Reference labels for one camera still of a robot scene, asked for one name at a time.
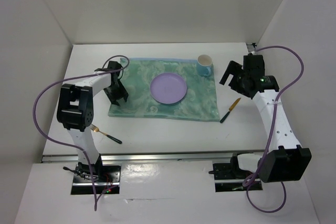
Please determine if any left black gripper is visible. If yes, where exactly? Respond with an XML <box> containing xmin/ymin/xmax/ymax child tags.
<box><xmin>102</xmin><ymin>79</ymin><xmax>128</xmax><ymax>105</ymax></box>

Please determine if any light blue mug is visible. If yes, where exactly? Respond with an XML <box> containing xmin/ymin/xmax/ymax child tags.
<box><xmin>196</xmin><ymin>55</ymin><xmax>213</xmax><ymax>77</ymax></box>

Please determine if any gold fork green handle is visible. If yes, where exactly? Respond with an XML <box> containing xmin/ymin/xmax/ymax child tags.
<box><xmin>90</xmin><ymin>124</ymin><xmax>122</xmax><ymax>144</ymax></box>

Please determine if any teal patterned satin cloth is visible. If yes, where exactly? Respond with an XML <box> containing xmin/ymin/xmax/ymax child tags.
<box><xmin>108</xmin><ymin>58</ymin><xmax>220</xmax><ymax>122</ymax></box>

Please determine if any lilac plastic plate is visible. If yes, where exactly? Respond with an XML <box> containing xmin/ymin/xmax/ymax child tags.
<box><xmin>150</xmin><ymin>72</ymin><xmax>187</xmax><ymax>104</ymax></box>

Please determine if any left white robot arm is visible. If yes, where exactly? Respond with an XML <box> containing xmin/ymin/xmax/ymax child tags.
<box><xmin>57</xmin><ymin>63</ymin><xmax>129</xmax><ymax>182</ymax></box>

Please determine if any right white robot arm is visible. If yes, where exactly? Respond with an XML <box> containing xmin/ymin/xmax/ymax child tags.
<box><xmin>220</xmin><ymin>60</ymin><xmax>312</xmax><ymax>187</ymax></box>

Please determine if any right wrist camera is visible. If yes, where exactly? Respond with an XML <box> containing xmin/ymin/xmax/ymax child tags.
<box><xmin>243</xmin><ymin>54</ymin><xmax>265</xmax><ymax>77</ymax></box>

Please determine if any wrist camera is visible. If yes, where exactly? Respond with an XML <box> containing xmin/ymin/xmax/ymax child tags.
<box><xmin>243</xmin><ymin>54</ymin><xmax>265</xmax><ymax>77</ymax></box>
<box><xmin>107</xmin><ymin>61</ymin><xmax>123</xmax><ymax>74</ymax></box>

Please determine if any gold knife green handle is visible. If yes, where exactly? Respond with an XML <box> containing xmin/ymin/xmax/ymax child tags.
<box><xmin>220</xmin><ymin>98</ymin><xmax>241</xmax><ymax>123</ymax></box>

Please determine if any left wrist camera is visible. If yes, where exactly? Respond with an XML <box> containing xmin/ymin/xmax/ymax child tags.
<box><xmin>107</xmin><ymin>61</ymin><xmax>123</xmax><ymax>74</ymax></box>

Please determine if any aluminium frame rail right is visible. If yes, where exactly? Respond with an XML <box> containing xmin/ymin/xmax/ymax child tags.
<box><xmin>246</xmin><ymin>42</ymin><xmax>257</xmax><ymax>52</ymax></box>

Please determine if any aluminium frame rail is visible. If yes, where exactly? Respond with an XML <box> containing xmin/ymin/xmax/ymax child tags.
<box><xmin>246</xmin><ymin>42</ymin><xmax>257</xmax><ymax>52</ymax></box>
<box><xmin>41</xmin><ymin>150</ymin><xmax>263</xmax><ymax>163</ymax></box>

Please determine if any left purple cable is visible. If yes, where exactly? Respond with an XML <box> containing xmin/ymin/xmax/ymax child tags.
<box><xmin>32</xmin><ymin>55</ymin><xmax>130</xmax><ymax>211</ymax></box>

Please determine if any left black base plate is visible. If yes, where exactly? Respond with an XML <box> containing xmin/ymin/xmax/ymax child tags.
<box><xmin>63</xmin><ymin>165</ymin><xmax>121</xmax><ymax>184</ymax></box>

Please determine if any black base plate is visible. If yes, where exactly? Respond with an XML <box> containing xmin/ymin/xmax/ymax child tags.
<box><xmin>63</xmin><ymin>165</ymin><xmax>121</xmax><ymax>184</ymax></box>
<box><xmin>208</xmin><ymin>163</ymin><xmax>251</xmax><ymax>180</ymax></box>

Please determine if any aluminium frame rail front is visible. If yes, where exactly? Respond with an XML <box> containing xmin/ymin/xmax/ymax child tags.
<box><xmin>41</xmin><ymin>150</ymin><xmax>263</xmax><ymax>163</ymax></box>

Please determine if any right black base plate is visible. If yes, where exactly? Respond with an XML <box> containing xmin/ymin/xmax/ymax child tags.
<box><xmin>208</xmin><ymin>163</ymin><xmax>251</xmax><ymax>180</ymax></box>

